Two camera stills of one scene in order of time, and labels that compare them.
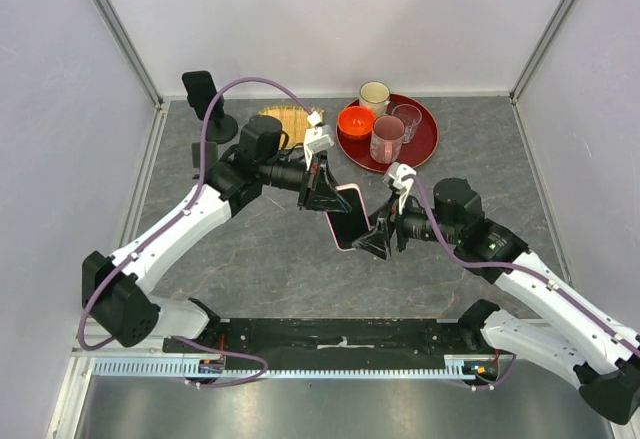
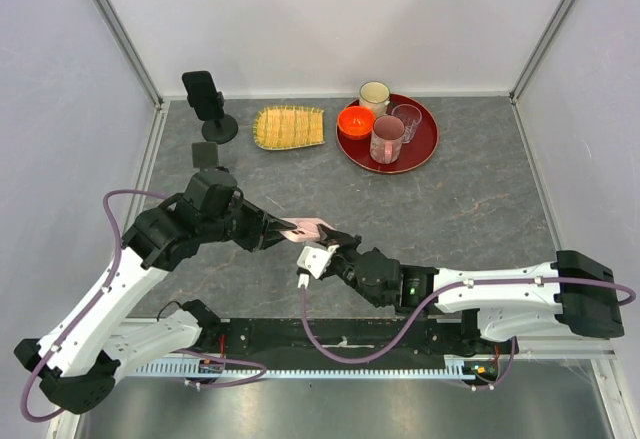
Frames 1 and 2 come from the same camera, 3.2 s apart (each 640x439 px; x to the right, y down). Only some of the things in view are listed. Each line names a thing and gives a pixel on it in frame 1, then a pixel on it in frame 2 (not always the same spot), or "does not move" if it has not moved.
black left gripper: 310,192 -> 258,219
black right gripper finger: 382,217 -> 342,244
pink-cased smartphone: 347,227 -> 306,229
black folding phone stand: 211,153 does not move
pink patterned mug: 387,138 does not move
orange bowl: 355,122 does not move
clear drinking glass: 410,116 does not move
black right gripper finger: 376,242 -> 328,233
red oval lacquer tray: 413,154 does not move
